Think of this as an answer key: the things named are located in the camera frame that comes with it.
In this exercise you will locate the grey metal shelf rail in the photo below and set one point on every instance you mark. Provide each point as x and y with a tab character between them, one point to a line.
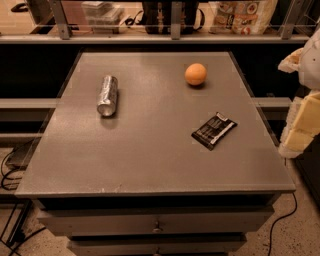
63	21

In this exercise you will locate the clear plastic container stack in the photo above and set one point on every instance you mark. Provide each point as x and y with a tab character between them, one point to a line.
103	17

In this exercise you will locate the printed snack bag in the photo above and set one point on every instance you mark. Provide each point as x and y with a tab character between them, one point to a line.
249	17

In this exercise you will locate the silver redbull can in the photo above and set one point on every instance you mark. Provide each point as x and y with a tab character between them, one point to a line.
107	98

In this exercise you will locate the upper drawer knob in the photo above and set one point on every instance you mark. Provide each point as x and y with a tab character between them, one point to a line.
157	229

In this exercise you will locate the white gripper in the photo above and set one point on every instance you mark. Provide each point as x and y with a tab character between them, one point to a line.
311	65

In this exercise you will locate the grey drawer cabinet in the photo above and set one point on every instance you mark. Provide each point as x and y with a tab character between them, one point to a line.
103	182

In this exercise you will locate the orange ball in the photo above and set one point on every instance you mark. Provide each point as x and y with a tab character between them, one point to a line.
195	74

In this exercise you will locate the black backpack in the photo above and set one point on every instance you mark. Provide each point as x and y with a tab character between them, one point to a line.
156	17

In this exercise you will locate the black snack packet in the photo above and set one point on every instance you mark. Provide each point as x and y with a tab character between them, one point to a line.
211	132

